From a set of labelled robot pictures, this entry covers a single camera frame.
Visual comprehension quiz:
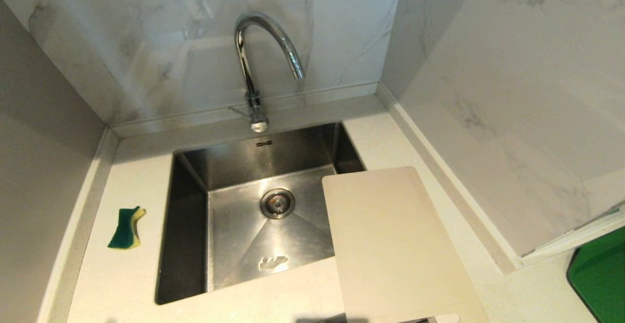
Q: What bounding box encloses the white plastic cutting board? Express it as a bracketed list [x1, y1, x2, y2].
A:
[322, 166, 490, 323]

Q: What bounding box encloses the sink drain strainer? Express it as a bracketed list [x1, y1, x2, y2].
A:
[260, 188, 296, 220]

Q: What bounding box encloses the stainless steel sink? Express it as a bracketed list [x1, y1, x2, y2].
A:
[155, 121, 366, 306]

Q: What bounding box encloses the chrome gooseneck faucet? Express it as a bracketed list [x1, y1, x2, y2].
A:
[229, 12, 306, 133]

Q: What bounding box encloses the green and yellow sponge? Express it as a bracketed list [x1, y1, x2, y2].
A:
[107, 206, 146, 250]

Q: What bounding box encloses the green cutting board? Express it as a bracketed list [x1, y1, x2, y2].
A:
[566, 226, 625, 323]

